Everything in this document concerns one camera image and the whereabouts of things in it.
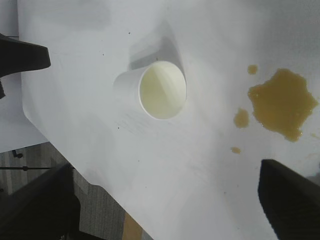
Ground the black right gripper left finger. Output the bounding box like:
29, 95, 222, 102
0, 161, 81, 240

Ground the large brown liquid puddle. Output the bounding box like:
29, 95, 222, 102
247, 68, 320, 143

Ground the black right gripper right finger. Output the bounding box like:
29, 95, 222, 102
257, 159, 320, 240

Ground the white paper cup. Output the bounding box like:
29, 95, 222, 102
112, 60, 188, 120

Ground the yellow floor tape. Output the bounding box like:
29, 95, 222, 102
123, 214, 144, 240

